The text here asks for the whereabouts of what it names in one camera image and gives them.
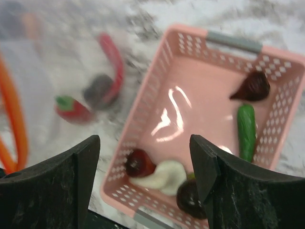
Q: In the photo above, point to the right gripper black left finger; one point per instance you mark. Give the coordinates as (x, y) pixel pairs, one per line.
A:
(53, 194)

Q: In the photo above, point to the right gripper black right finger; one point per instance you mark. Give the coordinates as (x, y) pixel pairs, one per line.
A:
(236, 194)

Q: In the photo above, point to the dark mangosteen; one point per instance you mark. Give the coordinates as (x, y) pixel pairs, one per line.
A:
(187, 198)

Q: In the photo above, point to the white garlic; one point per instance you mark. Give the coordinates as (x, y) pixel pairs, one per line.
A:
(167, 178)

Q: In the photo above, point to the green cucumber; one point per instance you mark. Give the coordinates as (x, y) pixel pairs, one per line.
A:
(246, 131)

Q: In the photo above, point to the dark red cherry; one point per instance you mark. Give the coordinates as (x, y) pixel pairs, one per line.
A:
(139, 164)

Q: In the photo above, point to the red chili pepper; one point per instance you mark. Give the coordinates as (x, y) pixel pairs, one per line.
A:
(99, 94)

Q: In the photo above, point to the pink plastic basket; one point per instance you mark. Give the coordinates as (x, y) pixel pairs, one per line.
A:
(186, 91)

